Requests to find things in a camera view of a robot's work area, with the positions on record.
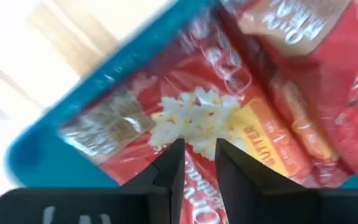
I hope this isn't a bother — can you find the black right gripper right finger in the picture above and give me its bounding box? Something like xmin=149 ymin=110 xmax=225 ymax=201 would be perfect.
xmin=214 ymin=138 xmax=358 ymax=224

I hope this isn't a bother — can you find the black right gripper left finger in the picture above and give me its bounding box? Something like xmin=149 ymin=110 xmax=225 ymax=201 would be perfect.
xmin=0 ymin=138 xmax=186 ymax=224

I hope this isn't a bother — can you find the popcorn bag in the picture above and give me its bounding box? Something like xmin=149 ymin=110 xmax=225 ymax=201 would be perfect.
xmin=57 ymin=9 xmax=351 ymax=224
xmin=221 ymin=0 xmax=358 ymax=187

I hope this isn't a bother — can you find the blue plastic basket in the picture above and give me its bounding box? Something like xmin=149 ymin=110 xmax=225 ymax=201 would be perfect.
xmin=4 ymin=0 xmax=358 ymax=190

